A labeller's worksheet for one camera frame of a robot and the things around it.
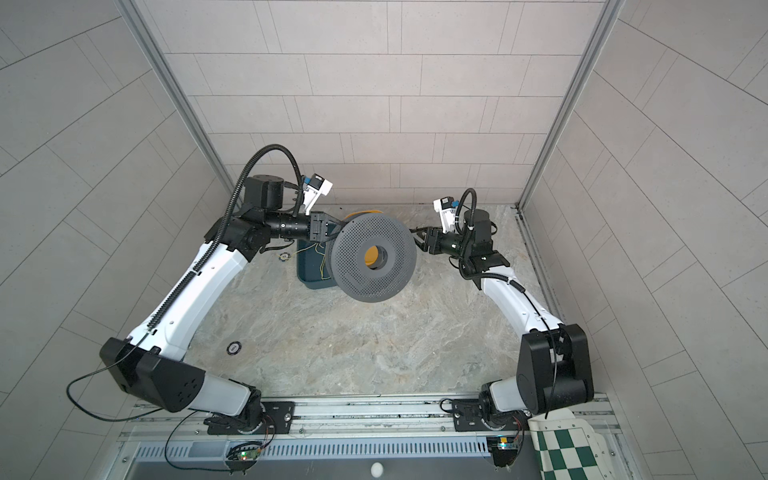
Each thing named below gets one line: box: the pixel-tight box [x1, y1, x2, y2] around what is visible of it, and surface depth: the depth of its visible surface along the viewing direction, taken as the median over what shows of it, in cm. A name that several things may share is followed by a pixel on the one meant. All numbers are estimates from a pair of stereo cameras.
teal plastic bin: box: [297, 239, 337, 289], surface depth 98 cm
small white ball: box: [371, 462, 383, 478], surface depth 60 cm
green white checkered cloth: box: [528, 418, 619, 480], surface depth 67 cm
